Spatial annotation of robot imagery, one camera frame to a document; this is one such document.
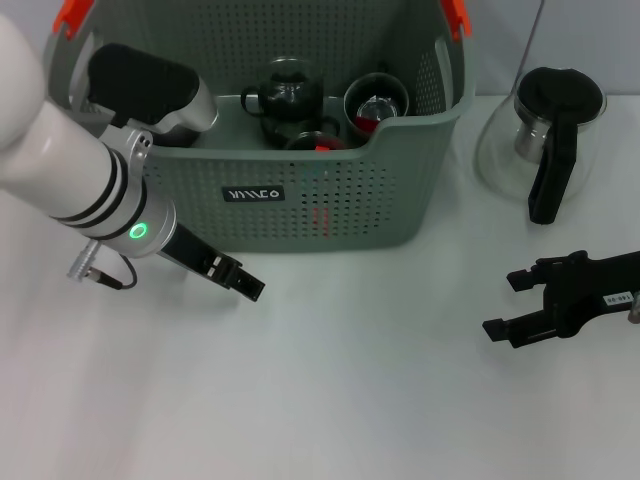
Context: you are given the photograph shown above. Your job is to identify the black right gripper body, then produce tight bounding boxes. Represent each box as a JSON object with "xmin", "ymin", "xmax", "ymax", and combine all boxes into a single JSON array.
[{"xmin": 542, "ymin": 249, "xmax": 640, "ymax": 341}]

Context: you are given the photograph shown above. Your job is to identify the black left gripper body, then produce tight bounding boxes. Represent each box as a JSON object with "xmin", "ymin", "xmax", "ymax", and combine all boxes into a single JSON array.
[{"xmin": 158, "ymin": 223, "xmax": 226, "ymax": 284}]

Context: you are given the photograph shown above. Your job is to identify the grey perforated storage bin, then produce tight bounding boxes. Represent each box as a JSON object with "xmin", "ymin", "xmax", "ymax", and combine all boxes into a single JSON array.
[{"xmin": 47, "ymin": 0, "xmax": 476, "ymax": 251}]

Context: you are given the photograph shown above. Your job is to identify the glass teapot black lid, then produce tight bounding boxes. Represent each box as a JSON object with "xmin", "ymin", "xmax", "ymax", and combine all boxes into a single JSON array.
[{"xmin": 474, "ymin": 66, "xmax": 609, "ymax": 225}]

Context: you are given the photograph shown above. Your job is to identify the black clay teapot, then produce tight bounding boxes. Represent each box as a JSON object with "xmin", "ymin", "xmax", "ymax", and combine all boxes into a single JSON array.
[{"xmin": 149, "ymin": 127, "xmax": 204, "ymax": 149}]

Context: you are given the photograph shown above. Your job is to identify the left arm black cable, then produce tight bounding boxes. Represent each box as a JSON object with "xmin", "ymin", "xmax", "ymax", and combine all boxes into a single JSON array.
[{"xmin": 67, "ymin": 239, "xmax": 140, "ymax": 291}]

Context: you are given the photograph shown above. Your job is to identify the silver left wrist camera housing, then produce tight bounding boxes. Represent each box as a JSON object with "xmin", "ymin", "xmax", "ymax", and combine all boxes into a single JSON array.
[{"xmin": 84, "ymin": 42, "xmax": 221, "ymax": 136}]

